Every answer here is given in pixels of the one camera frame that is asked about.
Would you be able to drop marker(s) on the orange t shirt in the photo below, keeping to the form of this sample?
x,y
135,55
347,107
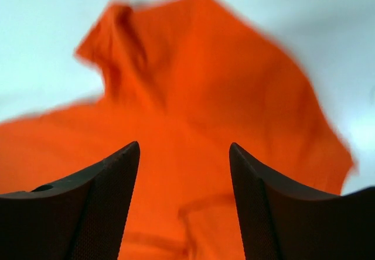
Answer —
x,y
185,79

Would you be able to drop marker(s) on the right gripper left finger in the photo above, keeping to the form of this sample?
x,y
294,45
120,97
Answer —
x,y
81,216

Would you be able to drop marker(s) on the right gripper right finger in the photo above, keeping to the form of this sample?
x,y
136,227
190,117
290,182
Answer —
x,y
280,218

